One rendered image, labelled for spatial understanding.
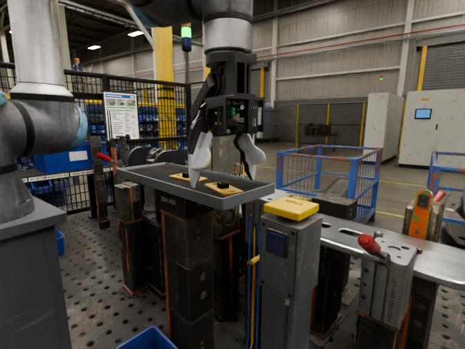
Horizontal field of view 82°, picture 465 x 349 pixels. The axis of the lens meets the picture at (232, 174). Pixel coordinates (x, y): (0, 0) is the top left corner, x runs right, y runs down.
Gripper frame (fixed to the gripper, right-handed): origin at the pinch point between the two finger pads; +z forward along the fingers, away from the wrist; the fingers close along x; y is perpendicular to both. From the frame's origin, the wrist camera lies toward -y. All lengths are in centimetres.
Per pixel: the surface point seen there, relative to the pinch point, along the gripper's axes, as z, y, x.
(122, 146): 1, -82, -5
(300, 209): 1.7, 15.1, 4.1
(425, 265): 17.6, 18.6, 35.2
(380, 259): 11.1, 19.3, 17.9
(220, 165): 61, -327, 170
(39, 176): 16, -108, -38
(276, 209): 1.9, 12.8, 1.7
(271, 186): 1.4, 3.7, 8.1
